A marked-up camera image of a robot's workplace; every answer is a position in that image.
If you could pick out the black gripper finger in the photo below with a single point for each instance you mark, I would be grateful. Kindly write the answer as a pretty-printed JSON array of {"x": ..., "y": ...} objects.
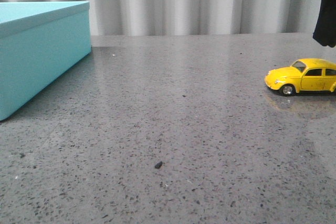
[{"x": 324, "y": 32}]

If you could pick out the yellow toy beetle car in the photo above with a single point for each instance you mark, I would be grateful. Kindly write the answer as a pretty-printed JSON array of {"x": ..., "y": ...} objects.
[{"x": 307, "y": 74}]

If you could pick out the light blue storage box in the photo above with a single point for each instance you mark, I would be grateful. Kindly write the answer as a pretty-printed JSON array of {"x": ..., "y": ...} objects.
[{"x": 39, "y": 42}]

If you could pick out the small black debris chip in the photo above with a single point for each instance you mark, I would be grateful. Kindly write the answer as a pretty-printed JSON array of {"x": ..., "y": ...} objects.
[{"x": 158, "y": 165}]

